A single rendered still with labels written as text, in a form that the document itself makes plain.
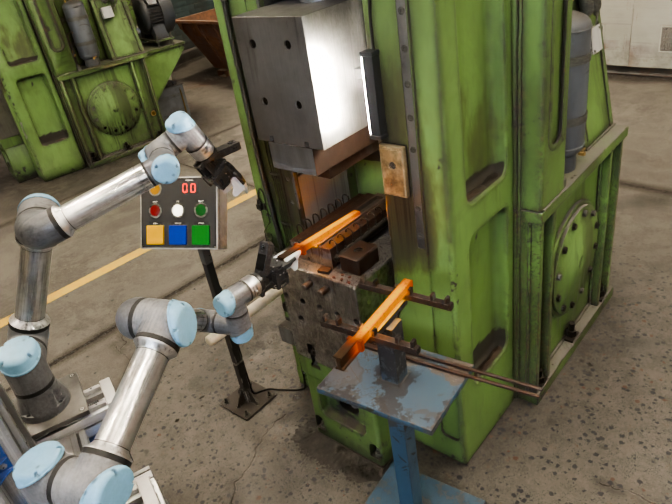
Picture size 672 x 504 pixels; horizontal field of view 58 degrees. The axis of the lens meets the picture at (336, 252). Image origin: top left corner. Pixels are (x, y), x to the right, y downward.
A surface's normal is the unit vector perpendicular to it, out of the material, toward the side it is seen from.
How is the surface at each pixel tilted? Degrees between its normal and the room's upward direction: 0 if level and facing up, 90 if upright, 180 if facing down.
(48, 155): 90
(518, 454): 0
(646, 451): 0
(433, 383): 0
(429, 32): 90
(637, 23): 90
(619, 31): 90
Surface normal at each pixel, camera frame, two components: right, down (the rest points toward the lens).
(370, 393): -0.15, -0.85
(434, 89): -0.63, 0.47
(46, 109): 0.62, 0.32
